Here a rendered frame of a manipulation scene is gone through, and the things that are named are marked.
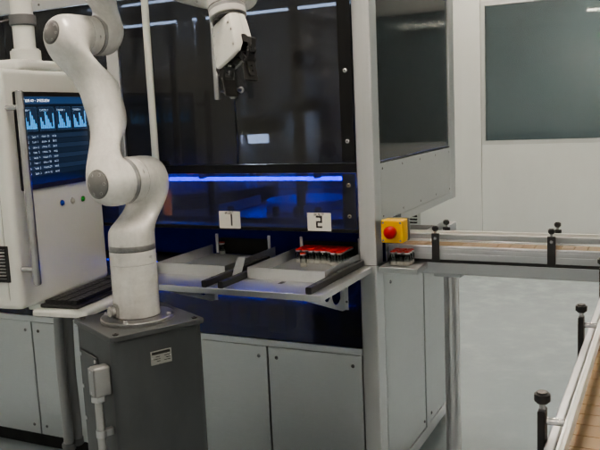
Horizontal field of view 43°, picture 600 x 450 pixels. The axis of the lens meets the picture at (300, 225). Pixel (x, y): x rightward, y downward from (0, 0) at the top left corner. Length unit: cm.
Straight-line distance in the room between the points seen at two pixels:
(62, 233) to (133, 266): 76
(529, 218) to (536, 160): 51
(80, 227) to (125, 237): 84
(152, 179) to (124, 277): 26
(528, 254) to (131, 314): 120
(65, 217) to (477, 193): 491
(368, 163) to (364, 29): 41
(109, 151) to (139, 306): 40
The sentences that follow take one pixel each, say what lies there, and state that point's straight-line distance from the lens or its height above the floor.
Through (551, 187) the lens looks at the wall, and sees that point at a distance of 696.
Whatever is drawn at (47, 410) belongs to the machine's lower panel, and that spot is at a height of 20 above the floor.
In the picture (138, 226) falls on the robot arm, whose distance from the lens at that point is 198.
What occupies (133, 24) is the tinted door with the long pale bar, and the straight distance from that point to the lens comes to 287.
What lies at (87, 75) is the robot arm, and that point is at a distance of 202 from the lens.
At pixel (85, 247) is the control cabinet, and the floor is 94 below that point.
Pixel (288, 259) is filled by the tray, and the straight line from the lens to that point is 260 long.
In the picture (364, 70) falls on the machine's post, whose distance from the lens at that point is 242.
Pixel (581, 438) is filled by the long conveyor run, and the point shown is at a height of 93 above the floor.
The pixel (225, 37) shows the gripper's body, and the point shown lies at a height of 155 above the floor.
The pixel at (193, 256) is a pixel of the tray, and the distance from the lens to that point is 271.
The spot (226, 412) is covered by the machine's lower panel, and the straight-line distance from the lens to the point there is 288.
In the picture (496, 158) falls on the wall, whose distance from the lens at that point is 701.
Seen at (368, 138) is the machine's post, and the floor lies 129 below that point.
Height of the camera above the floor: 138
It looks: 8 degrees down
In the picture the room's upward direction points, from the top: 3 degrees counter-clockwise
